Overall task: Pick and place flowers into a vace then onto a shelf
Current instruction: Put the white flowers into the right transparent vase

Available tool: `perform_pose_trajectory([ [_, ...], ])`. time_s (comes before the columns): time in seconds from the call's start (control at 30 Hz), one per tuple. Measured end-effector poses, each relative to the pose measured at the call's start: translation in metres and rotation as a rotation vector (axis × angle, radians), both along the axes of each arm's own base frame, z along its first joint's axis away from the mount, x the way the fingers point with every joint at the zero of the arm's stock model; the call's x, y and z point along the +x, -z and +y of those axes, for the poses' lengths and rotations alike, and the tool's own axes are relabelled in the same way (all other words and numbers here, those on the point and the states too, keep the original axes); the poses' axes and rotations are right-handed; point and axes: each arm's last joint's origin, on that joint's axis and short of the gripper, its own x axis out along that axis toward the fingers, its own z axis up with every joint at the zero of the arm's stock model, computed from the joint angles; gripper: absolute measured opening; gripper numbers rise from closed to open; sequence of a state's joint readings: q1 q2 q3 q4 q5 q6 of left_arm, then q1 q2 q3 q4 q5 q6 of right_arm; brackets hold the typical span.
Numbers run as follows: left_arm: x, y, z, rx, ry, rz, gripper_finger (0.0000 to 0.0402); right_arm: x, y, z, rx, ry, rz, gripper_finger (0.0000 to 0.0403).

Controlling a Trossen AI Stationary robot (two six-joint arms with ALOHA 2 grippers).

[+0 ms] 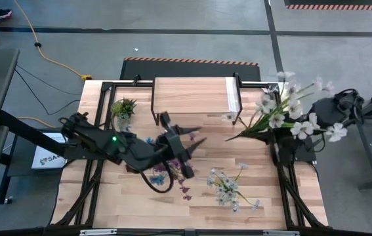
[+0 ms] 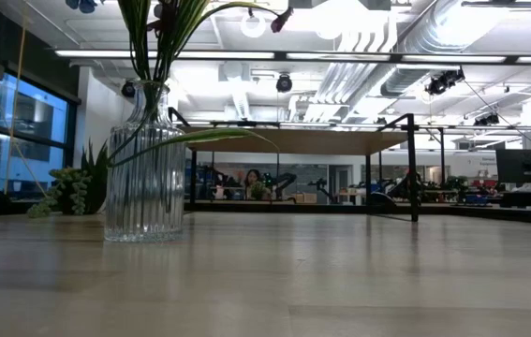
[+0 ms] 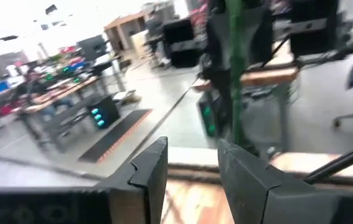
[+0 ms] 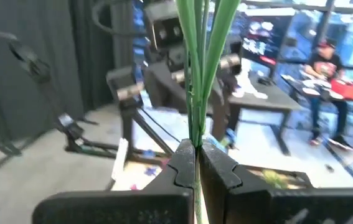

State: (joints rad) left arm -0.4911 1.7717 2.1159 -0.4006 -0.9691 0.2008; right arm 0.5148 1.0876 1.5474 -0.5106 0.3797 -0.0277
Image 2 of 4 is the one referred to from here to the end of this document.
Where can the black computer monitor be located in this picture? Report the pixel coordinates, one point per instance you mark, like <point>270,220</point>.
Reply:
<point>522,166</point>

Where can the person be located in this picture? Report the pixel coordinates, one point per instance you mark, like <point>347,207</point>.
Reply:
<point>253,180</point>

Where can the black ceiling spotlight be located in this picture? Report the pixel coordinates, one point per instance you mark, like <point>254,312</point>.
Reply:
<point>486,120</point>
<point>284,83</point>
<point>128,89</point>
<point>443,82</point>

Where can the wooden shelf with black frame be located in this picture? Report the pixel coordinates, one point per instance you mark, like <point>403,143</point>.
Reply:
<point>293,140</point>

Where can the purple artificial flower stem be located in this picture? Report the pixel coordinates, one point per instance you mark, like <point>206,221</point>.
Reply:
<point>281,19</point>

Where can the overhead light bar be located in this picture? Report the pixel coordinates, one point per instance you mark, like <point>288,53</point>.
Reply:
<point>227,54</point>

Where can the ribbed clear glass vase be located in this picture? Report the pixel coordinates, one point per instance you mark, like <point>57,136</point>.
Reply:
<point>143,196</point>

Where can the green artificial succulent plant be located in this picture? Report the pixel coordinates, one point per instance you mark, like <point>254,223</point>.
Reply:
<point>70,187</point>

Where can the black aluminium rig frame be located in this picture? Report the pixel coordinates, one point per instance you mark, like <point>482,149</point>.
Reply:
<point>480,213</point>

